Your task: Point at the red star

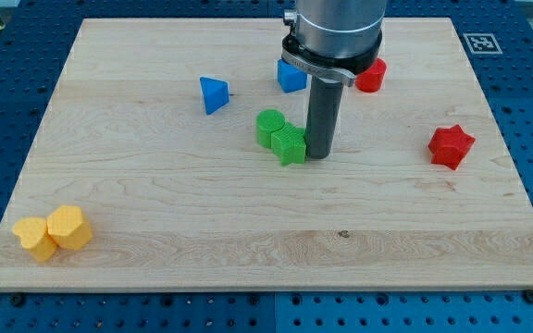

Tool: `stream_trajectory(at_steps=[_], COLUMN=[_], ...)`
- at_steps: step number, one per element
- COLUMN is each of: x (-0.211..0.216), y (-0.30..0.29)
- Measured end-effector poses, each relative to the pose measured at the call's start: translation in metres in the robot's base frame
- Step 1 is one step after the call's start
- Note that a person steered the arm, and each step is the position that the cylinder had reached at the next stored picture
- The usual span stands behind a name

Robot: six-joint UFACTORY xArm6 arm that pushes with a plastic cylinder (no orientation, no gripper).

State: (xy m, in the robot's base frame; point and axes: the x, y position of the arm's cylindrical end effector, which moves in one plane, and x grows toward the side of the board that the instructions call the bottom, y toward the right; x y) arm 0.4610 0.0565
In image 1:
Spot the wooden board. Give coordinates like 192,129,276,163
0,18,533,292

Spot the white fiducial marker tag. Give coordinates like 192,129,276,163
463,33,502,55

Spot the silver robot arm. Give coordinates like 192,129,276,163
281,0,387,86

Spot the red heart block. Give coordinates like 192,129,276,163
355,57,387,93

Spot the red star block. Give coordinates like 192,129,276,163
428,124,476,170

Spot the yellow hexagon block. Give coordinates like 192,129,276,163
46,205,93,251

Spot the green cylinder block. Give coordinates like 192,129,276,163
256,109,286,148

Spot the grey cylindrical pointer tool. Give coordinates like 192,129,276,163
304,77,343,159

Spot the blue triangle block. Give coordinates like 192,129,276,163
200,77,229,115

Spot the blue cube block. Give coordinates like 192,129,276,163
277,59,307,93

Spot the green star block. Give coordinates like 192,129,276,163
271,122,306,166

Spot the yellow heart block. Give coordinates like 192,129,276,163
12,216,58,262

